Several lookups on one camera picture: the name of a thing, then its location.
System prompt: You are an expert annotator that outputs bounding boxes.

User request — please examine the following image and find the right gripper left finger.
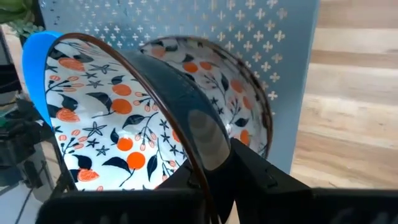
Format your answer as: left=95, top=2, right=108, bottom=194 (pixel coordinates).
left=35, top=161, right=218, bottom=224

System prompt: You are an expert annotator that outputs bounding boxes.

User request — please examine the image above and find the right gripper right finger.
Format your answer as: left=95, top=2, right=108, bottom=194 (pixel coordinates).
left=214, top=138, right=398, bottom=224

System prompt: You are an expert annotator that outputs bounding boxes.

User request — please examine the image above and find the floral patterned ceramic bowl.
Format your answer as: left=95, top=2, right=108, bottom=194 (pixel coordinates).
left=138, top=35, right=274, bottom=160
left=44, top=32, right=233, bottom=220

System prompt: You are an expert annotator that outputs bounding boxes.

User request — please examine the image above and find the blue plastic mini bowl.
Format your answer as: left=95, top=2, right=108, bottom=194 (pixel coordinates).
left=21, top=30, right=65, bottom=129

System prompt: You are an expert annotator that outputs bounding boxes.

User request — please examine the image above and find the grey perforated metal shelf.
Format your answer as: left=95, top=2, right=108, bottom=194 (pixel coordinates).
left=39, top=0, right=321, bottom=175

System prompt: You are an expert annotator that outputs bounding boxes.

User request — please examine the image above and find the small green potted plant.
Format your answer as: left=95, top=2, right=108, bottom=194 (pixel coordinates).
left=0, top=0, right=45, bottom=39

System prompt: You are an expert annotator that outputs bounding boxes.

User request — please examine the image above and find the black aluminium table frame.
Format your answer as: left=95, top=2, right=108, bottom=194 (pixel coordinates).
left=0, top=27, right=24, bottom=97

